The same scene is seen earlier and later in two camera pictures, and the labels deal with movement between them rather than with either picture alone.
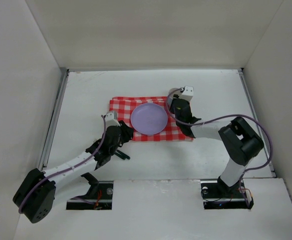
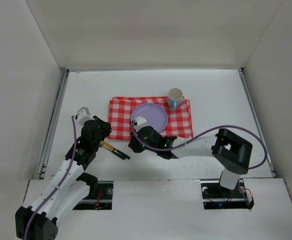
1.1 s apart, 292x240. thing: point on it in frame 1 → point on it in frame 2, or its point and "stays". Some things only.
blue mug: x=172 y=91 stays
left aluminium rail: x=53 y=120 stays
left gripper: x=116 y=146 → x=103 y=128
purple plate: x=148 y=119 stays
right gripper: x=181 y=110 → x=135 y=144
